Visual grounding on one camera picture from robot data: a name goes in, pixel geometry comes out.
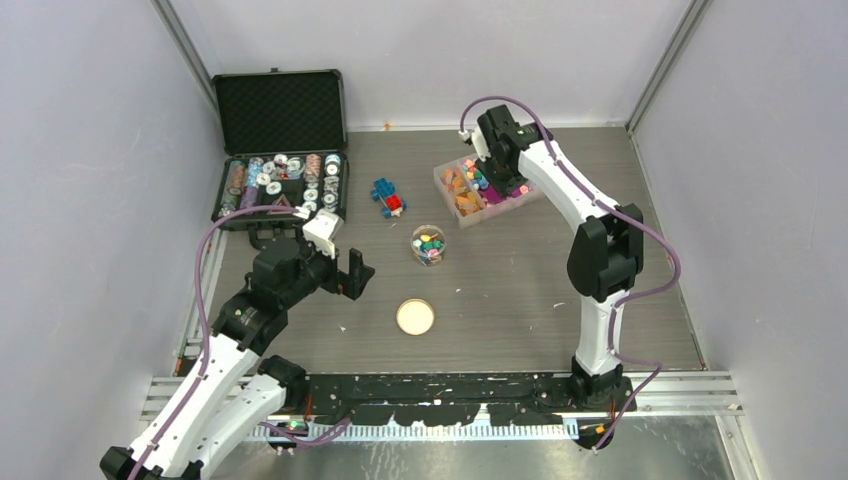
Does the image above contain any gold jar lid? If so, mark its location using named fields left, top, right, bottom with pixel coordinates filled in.
left=395, top=299, right=435, bottom=336

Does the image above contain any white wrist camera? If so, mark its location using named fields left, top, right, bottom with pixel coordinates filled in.
left=300, top=209, right=344, bottom=260
left=458, top=128, right=491, bottom=162

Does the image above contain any magenta plastic scoop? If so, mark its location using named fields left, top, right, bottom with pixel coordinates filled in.
left=478, top=185, right=510, bottom=208

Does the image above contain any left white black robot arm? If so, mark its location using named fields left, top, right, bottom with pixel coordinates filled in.
left=100, top=239, right=376, bottom=479

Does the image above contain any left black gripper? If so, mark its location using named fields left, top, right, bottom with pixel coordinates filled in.
left=280, top=224, right=374, bottom=309

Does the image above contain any clear plastic jar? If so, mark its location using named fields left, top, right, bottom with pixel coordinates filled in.
left=410, top=225, right=446, bottom=267

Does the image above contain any clear compartment candy box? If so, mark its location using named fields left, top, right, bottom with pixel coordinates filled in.
left=433, top=156, right=543, bottom=229

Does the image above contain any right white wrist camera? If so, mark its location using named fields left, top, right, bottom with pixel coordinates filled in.
left=458, top=128, right=491, bottom=162

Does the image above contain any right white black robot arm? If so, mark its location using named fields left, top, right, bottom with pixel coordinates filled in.
left=469, top=105, right=644, bottom=411

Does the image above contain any blue red brick toy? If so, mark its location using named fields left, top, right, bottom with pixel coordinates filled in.
left=370, top=177, right=407, bottom=219

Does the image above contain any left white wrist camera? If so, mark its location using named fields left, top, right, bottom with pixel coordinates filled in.
left=300, top=209, right=344, bottom=260

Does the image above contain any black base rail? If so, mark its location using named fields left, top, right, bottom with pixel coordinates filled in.
left=277, top=373, right=633, bottom=427

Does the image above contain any black poker chip case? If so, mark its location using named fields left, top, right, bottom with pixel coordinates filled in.
left=211, top=69, right=350, bottom=234

